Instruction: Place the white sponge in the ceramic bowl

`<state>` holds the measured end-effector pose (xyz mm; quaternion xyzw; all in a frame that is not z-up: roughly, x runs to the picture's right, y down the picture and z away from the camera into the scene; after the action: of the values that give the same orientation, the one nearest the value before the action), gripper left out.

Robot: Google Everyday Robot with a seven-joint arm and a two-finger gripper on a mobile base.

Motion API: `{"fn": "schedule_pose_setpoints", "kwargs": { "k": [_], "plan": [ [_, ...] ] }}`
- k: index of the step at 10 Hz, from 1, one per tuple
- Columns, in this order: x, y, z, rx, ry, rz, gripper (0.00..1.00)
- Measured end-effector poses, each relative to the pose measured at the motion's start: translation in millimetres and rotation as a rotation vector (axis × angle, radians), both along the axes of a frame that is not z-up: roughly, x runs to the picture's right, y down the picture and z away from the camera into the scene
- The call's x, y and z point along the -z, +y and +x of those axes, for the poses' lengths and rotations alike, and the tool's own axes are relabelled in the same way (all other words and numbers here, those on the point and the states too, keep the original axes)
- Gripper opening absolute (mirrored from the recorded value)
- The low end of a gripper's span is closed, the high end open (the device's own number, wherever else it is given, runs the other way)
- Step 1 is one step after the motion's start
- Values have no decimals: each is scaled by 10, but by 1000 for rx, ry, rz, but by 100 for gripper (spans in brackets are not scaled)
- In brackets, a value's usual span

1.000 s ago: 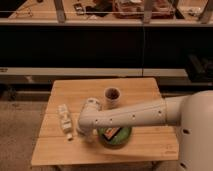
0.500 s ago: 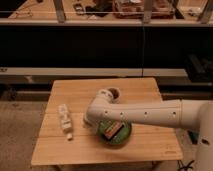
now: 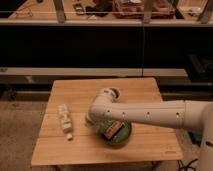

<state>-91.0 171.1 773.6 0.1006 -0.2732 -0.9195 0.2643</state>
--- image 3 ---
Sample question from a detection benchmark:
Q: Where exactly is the white plastic bottle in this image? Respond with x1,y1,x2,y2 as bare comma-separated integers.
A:
58,104,72,133

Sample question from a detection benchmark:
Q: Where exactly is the black cable on floor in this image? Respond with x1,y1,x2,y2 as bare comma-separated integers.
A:
177,158,201,171

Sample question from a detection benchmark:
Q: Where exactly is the small white bottle cap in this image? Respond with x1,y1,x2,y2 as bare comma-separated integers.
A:
66,133,73,140

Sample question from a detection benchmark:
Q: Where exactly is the metal shelf rail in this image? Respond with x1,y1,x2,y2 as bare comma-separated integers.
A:
0,67,187,77

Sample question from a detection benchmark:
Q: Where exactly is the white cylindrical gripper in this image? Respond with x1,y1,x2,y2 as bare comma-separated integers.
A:
85,114,97,127

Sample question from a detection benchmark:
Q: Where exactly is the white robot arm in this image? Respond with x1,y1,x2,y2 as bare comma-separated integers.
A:
85,87,213,171

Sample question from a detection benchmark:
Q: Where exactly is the green ceramic bowl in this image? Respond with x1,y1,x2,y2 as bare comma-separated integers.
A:
97,120,132,145

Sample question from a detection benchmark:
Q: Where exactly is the wooden table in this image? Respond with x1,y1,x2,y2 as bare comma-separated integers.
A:
31,78,183,166

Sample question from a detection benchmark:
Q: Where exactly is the orange snack bar in bowl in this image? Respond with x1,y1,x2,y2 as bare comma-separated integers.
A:
104,121,123,139

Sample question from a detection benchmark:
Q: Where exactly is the dark paper cup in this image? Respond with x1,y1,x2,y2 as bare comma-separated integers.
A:
110,87,120,100

